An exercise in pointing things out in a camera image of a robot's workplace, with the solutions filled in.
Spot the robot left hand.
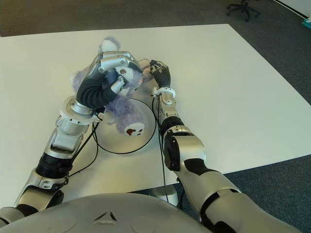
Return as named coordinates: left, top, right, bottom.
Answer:
left=75, top=50, right=144, bottom=110

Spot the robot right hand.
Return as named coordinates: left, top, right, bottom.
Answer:
left=149, top=59, right=172, bottom=88

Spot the purple plush bunny doll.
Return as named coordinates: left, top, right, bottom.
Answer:
left=70, top=36, right=156, bottom=138

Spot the white plate black rim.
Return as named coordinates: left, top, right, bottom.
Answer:
left=93, top=98, right=157, bottom=154

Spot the black office chair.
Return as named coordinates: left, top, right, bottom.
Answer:
left=225, top=0, right=261, bottom=22

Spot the silver table base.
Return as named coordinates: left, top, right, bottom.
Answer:
left=145, top=183, right=185, bottom=209

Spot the silver robot torso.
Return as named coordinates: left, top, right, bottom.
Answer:
left=0, top=192, right=212, bottom=233

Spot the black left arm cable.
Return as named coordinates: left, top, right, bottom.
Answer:
left=68, top=116, right=103, bottom=180

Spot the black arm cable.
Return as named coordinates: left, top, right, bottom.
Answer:
left=152, top=96, right=170, bottom=202
left=68, top=116, right=103, bottom=180

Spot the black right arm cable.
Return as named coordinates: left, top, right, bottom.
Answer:
left=152, top=96, right=170, bottom=202

